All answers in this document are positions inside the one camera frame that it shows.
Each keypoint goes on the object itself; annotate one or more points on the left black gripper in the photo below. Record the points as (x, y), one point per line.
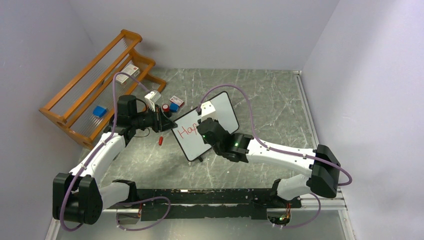
(161, 122)

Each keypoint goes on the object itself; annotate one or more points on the red marker cap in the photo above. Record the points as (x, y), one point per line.
(160, 141)

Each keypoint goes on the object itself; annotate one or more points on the black framed whiteboard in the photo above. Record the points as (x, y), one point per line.
(186, 132)

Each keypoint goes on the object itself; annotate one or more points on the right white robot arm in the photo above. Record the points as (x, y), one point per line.
(318, 169)

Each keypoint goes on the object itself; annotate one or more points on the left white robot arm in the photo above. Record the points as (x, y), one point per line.
(76, 196)

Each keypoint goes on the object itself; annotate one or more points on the blue small block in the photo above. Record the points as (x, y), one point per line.
(174, 108)

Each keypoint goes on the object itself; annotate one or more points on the red white small box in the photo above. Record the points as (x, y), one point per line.
(176, 100)

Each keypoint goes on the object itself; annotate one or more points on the white red box on rack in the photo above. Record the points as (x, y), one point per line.
(131, 70)

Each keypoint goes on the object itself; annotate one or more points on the blue block on rack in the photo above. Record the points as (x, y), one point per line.
(99, 111)

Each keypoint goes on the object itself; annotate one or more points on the orange wooden rack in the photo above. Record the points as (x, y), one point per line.
(71, 108)

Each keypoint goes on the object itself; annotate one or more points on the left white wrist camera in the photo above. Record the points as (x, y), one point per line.
(151, 99)

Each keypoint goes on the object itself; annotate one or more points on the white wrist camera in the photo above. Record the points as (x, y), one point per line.
(208, 111)
(151, 99)

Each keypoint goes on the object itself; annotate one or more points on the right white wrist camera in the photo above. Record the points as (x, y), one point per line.
(208, 111)

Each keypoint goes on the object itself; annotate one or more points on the black base frame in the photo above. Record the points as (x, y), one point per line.
(252, 203)

